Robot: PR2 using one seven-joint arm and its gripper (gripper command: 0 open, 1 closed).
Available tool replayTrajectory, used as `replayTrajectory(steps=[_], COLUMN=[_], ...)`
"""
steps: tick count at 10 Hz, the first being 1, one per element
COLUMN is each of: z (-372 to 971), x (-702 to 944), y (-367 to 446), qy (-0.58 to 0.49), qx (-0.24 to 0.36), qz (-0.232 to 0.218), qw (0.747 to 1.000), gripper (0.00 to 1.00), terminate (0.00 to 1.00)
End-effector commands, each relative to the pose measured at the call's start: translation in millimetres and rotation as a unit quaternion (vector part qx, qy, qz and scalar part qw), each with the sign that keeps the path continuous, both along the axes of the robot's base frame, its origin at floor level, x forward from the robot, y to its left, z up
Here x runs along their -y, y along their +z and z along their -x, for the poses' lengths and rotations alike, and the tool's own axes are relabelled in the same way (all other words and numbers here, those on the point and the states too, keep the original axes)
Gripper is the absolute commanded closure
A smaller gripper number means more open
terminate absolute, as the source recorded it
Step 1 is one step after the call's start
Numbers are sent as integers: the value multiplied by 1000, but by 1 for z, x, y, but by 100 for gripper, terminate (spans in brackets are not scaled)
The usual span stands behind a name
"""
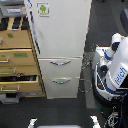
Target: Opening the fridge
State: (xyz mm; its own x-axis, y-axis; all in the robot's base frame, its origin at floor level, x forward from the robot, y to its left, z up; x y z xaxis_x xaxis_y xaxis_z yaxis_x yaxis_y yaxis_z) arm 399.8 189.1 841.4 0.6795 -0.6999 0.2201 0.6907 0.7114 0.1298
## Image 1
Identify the white refrigerator body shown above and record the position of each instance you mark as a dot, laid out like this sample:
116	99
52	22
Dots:
59	29

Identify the grey box on cabinet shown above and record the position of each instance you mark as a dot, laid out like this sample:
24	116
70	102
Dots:
13	11

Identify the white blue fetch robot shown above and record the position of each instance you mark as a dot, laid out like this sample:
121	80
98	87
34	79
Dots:
110	70

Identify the white robot base front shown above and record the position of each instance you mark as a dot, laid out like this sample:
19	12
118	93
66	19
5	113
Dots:
95	121

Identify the white fridge door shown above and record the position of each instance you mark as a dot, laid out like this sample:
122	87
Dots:
63	32

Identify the middle fridge drawer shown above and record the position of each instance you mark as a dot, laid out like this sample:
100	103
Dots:
59	68

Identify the fridge drawer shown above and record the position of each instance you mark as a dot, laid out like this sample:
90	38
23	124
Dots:
59	68
61	88

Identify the wooden drawer cabinet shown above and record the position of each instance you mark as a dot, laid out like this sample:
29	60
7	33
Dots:
19	69

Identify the bottom fridge drawer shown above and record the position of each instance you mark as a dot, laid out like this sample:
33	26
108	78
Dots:
61	88

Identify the green android sticker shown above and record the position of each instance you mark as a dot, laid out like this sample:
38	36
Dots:
43	9

